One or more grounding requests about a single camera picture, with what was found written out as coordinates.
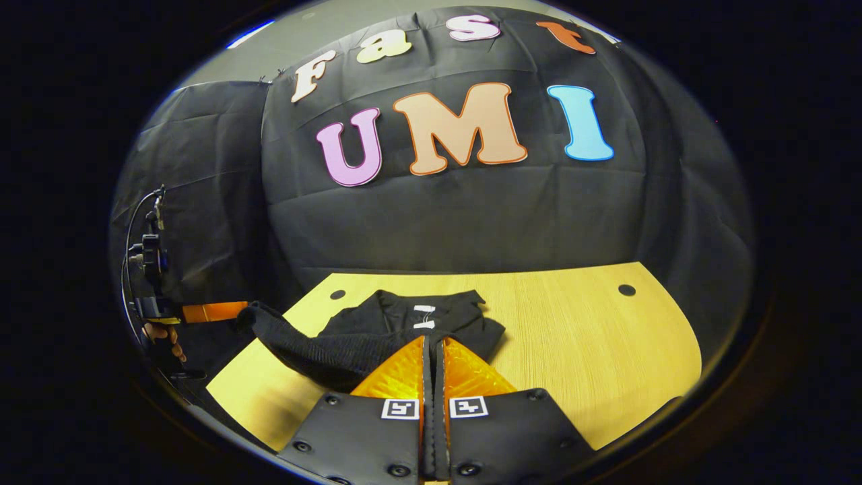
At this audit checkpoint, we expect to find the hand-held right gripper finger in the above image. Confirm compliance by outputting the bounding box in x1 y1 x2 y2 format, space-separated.
434 337 597 484
276 335 436 485

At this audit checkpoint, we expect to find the black knit garment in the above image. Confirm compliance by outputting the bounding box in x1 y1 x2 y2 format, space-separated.
236 290 507 395

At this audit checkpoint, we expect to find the black backdrop cloth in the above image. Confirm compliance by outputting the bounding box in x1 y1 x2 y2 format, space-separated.
111 5 755 378

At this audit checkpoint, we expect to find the ceiling light panel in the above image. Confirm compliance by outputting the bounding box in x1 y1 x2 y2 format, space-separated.
226 19 277 50

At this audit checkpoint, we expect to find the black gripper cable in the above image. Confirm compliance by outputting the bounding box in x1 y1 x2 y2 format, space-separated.
121 189 164 324

